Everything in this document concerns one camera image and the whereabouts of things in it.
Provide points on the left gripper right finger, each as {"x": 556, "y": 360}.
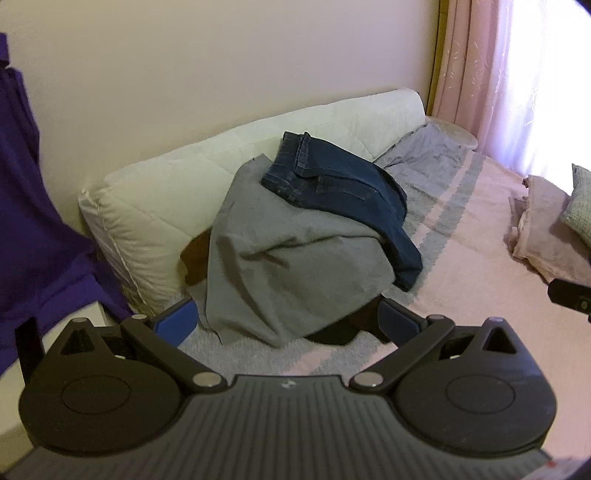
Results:
{"x": 417, "y": 338}

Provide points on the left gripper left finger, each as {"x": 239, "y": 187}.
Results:
{"x": 155, "y": 340}

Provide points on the dark blue denim jeans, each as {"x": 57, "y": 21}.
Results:
{"x": 312, "y": 173}

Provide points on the folded beige blanket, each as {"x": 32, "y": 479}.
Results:
{"x": 540, "y": 238}

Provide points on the green knit pillow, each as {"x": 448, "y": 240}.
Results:
{"x": 577, "y": 214}

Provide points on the white quilted bolster cushion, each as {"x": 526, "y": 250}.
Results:
{"x": 143, "y": 215}

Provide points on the purple hanging garment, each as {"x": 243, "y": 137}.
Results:
{"x": 48, "y": 270}

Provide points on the grey cloth garment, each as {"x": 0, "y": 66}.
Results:
{"x": 277, "y": 273}

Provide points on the pink curtain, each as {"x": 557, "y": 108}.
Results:
{"x": 516, "y": 75}

